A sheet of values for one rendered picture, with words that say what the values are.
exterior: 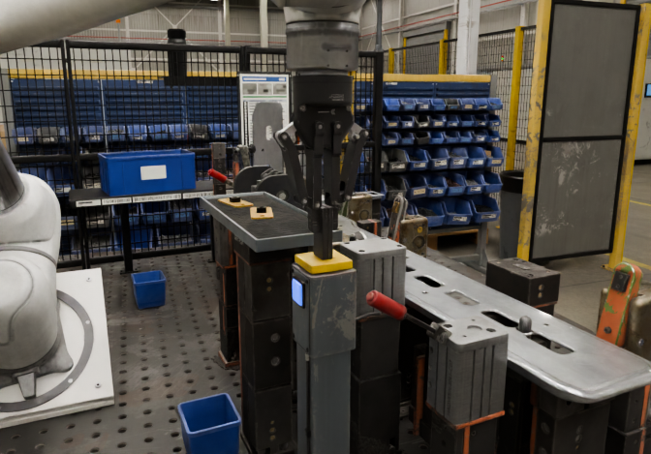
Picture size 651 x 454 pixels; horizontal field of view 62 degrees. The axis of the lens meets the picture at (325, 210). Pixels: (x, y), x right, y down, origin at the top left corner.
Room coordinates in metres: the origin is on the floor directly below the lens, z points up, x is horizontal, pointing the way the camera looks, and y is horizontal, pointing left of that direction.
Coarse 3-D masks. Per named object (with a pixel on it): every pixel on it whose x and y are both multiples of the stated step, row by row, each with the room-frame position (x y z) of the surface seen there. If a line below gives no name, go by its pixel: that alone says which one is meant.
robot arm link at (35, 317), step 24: (0, 264) 0.96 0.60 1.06; (24, 264) 0.98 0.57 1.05; (48, 264) 1.07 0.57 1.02; (0, 288) 0.93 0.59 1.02; (24, 288) 0.94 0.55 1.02; (48, 288) 1.00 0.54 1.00; (0, 312) 0.91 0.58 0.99; (24, 312) 0.93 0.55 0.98; (48, 312) 0.99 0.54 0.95; (0, 336) 0.93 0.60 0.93; (24, 336) 0.95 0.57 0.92; (48, 336) 1.02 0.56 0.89; (0, 360) 0.97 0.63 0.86; (24, 360) 1.00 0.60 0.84
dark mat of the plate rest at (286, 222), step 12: (216, 204) 1.02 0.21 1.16; (264, 204) 1.02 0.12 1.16; (276, 204) 1.02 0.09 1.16; (228, 216) 0.92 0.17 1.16; (240, 216) 0.92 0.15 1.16; (276, 216) 0.92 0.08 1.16; (288, 216) 0.92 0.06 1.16; (300, 216) 0.92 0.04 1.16; (252, 228) 0.83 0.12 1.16; (264, 228) 0.83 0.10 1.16; (276, 228) 0.83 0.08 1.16; (288, 228) 0.83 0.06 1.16; (300, 228) 0.83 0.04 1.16
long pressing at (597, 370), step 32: (352, 224) 1.52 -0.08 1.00; (416, 256) 1.21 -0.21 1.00; (416, 288) 0.99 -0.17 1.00; (448, 288) 0.99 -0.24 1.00; (480, 288) 0.99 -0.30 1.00; (448, 320) 0.83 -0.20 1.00; (512, 320) 0.85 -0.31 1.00; (544, 320) 0.84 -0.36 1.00; (512, 352) 0.72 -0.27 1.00; (544, 352) 0.73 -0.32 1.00; (576, 352) 0.73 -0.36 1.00; (608, 352) 0.73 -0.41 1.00; (544, 384) 0.65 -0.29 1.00; (576, 384) 0.64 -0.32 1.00; (608, 384) 0.64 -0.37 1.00; (640, 384) 0.65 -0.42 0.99
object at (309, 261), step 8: (296, 256) 0.70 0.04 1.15; (304, 256) 0.70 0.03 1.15; (312, 256) 0.70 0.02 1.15; (336, 256) 0.70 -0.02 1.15; (344, 256) 0.70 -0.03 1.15; (304, 264) 0.68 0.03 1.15; (312, 264) 0.66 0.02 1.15; (320, 264) 0.67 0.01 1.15; (328, 264) 0.67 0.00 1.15; (336, 264) 0.67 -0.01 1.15; (344, 264) 0.68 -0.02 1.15; (352, 264) 0.68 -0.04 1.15; (312, 272) 0.66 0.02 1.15; (320, 272) 0.66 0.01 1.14
